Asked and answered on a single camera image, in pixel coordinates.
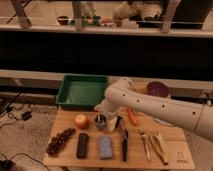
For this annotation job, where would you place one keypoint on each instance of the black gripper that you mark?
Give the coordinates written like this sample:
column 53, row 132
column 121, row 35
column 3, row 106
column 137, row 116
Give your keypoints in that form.
column 100, row 119

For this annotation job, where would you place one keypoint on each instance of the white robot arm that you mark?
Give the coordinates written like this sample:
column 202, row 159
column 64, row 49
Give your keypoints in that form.
column 193, row 117

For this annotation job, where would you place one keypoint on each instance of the green plastic tray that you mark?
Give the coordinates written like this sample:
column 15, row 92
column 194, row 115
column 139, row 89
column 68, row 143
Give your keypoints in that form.
column 82, row 91

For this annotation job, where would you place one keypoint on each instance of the red yellow apple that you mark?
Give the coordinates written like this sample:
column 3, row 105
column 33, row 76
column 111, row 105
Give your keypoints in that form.
column 81, row 121

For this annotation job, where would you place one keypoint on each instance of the small black cup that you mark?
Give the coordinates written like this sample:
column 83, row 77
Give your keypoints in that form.
column 118, row 121

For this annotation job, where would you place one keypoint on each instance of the blue sponge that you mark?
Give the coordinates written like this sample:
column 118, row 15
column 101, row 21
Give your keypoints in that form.
column 105, row 147

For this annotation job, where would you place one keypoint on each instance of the black remote control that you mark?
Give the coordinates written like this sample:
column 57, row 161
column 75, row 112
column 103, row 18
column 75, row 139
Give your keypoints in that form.
column 82, row 146

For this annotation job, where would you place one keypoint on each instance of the orange carrot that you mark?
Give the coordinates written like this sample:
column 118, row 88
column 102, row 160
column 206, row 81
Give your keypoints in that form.
column 132, row 117

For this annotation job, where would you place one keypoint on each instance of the bunch of dark grapes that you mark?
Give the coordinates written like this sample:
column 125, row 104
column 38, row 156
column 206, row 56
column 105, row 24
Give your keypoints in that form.
column 58, row 142

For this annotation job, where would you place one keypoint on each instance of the silver fork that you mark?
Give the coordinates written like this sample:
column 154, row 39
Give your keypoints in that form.
column 144, row 139

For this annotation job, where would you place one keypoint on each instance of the yellow banana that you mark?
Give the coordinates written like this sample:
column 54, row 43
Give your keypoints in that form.
column 159, row 147

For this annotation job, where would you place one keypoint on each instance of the purple bowl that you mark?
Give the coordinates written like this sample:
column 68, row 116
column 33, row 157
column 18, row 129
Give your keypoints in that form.
column 157, row 89

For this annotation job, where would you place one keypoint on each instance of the black power adapter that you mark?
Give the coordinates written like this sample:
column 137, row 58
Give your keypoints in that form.
column 26, row 115

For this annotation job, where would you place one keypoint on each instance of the black handled knife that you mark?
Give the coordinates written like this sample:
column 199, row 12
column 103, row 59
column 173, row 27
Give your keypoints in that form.
column 124, row 144

